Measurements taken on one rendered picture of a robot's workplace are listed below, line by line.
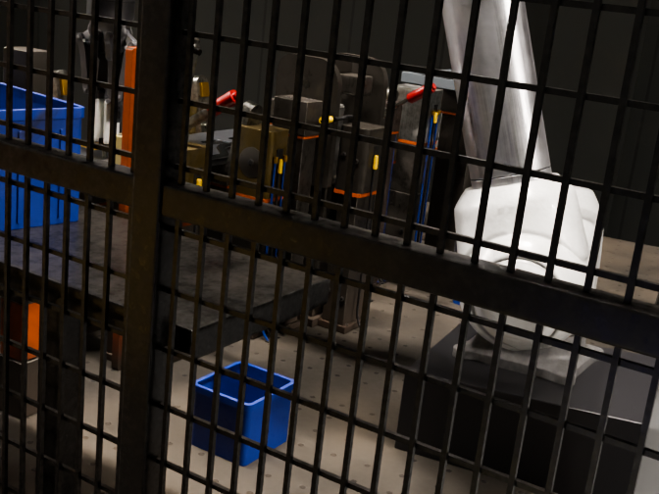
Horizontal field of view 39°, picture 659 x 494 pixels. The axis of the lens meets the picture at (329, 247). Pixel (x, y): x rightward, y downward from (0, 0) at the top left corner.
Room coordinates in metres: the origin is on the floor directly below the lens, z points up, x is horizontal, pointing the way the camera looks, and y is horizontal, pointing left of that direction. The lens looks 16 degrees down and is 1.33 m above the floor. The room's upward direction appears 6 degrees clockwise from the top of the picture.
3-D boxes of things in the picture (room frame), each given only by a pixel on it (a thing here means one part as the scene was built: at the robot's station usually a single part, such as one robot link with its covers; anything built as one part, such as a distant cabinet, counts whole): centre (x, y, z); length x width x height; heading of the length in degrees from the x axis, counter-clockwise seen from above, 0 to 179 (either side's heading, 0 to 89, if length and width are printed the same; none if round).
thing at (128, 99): (1.37, 0.31, 0.95); 0.03 x 0.01 x 0.50; 149
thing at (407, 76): (1.96, -0.25, 1.16); 0.37 x 0.14 x 0.02; 149
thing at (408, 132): (2.13, -0.17, 0.90); 0.13 x 0.08 x 0.41; 59
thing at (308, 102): (1.63, 0.08, 0.91); 0.07 x 0.05 x 0.42; 59
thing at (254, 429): (1.17, 0.09, 0.75); 0.11 x 0.10 x 0.09; 149
